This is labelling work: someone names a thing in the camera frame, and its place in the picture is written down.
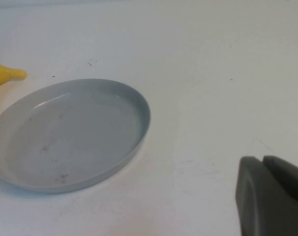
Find grey-blue round plate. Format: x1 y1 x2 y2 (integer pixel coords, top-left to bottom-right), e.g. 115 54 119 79
0 78 151 194

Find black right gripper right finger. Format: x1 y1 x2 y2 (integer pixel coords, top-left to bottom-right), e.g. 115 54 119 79
263 154 298 207

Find yellow plastic banana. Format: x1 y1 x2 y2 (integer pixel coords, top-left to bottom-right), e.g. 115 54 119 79
0 63 28 89

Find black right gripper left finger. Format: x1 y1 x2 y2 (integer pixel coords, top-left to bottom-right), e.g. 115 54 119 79
235 155 298 236

